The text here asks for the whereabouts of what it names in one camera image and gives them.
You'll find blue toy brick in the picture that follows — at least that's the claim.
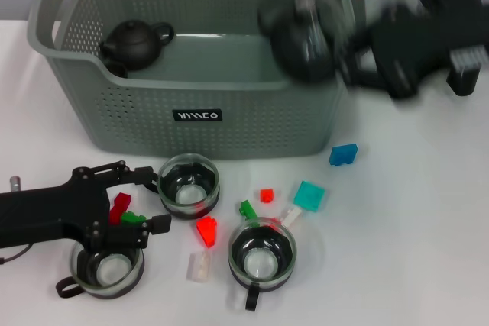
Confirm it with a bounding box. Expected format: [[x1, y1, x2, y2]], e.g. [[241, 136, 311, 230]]
[[329, 143, 360, 168]]

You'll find teal square toy brick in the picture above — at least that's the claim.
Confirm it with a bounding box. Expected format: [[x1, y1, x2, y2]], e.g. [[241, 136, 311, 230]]
[[293, 180, 326, 213]]

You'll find grey perforated plastic storage bin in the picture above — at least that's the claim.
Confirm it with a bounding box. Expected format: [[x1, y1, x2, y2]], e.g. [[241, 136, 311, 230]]
[[26, 0, 376, 161]]

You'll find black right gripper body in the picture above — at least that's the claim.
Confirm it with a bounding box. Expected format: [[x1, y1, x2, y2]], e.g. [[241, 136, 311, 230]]
[[368, 3, 456, 100]]

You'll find black ceramic teapot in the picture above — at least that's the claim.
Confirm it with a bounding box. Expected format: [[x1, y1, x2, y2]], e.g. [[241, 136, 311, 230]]
[[99, 19, 176, 72]]

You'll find glass teacup black base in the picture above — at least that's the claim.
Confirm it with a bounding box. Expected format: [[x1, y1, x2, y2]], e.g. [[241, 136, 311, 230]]
[[228, 218, 299, 312], [257, 0, 345, 83], [147, 153, 222, 221], [55, 240, 146, 300]]

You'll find bright red sloped toy brick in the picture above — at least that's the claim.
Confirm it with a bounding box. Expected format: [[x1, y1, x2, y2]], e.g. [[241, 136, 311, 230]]
[[196, 216, 219, 249]]

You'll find clear transparent toy brick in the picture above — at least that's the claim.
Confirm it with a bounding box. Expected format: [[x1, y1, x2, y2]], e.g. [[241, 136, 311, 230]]
[[186, 251, 213, 283]]

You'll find dark red long toy brick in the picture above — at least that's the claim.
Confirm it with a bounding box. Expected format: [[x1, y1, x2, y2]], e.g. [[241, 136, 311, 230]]
[[108, 192, 133, 226]]

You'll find white toy brick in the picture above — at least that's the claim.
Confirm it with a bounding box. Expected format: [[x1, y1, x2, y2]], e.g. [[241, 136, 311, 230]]
[[280, 206, 303, 230]]

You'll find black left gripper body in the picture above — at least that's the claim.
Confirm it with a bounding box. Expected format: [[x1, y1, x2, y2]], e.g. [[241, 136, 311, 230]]
[[0, 167, 112, 250]]

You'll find green toy brick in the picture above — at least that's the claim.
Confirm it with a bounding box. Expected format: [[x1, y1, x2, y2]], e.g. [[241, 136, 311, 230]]
[[120, 211, 148, 227], [239, 199, 260, 221]]

